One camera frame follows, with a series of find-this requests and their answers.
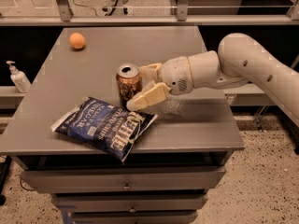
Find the grey drawer cabinet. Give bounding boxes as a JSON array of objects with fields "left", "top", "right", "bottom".
[{"left": 0, "top": 27, "right": 243, "bottom": 224}]

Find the metal railing frame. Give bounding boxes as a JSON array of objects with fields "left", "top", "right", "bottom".
[{"left": 0, "top": 0, "right": 299, "bottom": 26}]

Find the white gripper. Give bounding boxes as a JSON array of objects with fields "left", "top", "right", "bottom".
[{"left": 126, "top": 57, "right": 193, "bottom": 111}]

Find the orange fruit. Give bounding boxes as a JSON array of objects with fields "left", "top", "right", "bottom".
[{"left": 69, "top": 33, "right": 85, "bottom": 49}]

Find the blue Kettle chip bag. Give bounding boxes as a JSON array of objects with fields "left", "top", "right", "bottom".
[{"left": 50, "top": 97, "right": 158, "bottom": 162}]

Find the orange soda can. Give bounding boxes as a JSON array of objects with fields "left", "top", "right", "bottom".
[{"left": 116, "top": 63, "right": 142, "bottom": 108}]

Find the white pump sanitizer bottle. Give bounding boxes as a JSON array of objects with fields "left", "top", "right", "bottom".
[{"left": 6, "top": 61, "right": 31, "bottom": 93}]

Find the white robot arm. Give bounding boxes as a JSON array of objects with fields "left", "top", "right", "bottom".
[{"left": 126, "top": 33, "right": 299, "bottom": 125}]

